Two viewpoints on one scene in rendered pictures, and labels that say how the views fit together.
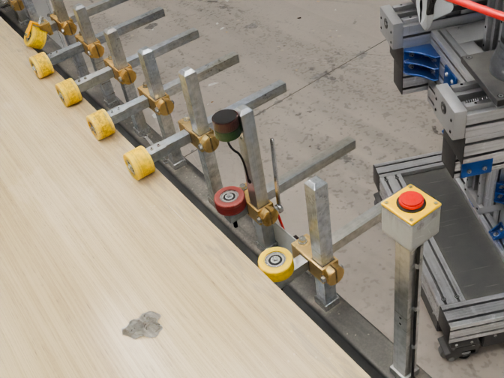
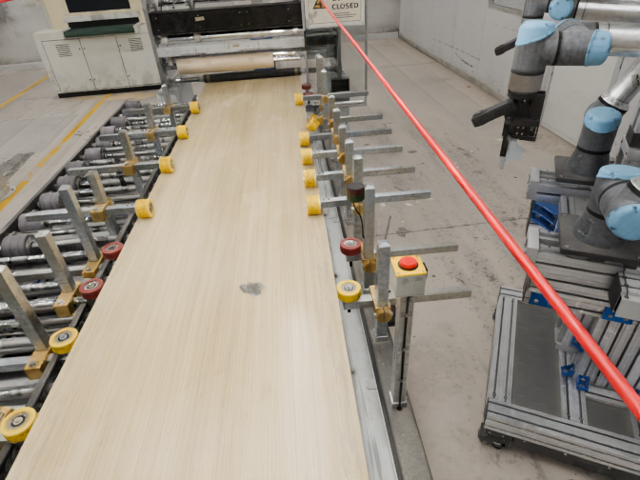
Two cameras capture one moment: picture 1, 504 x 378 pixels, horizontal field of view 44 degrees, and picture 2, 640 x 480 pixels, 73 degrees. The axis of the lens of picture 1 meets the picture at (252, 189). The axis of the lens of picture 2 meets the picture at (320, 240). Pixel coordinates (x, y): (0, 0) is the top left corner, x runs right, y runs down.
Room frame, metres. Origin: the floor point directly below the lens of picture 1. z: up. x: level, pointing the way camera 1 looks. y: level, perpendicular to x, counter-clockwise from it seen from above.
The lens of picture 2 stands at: (-0.07, -0.42, 1.85)
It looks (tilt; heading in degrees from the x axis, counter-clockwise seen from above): 35 degrees down; 26
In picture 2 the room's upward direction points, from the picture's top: 4 degrees counter-clockwise
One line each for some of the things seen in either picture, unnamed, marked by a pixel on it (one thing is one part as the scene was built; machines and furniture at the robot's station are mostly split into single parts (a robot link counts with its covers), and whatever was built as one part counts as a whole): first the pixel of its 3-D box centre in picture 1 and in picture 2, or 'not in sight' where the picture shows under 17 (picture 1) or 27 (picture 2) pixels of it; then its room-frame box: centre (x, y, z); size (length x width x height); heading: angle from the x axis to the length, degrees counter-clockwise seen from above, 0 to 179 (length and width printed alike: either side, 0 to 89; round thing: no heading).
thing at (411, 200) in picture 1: (411, 202); (408, 263); (0.72, -0.25, 1.22); 0.04 x 0.04 x 0.02
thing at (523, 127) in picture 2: not in sight; (521, 114); (1.12, -0.43, 1.46); 0.09 x 0.08 x 0.12; 91
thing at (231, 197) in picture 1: (232, 211); (350, 253); (1.18, 0.06, 0.85); 0.08 x 0.08 x 0.11
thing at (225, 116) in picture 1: (232, 153); (355, 212); (1.15, 0.03, 1.06); 0.06 x 0.06 x 0.22; 28
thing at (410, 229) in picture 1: (410, 219); (407, 277); (0.72, -0.25, 1.18); 0.07 x 0.07 x 0.08; 28
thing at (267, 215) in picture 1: (254, 205); (367, 257); (1.19, 0.00, 0.85); 0.14 x 0.06 x 0.05; 28
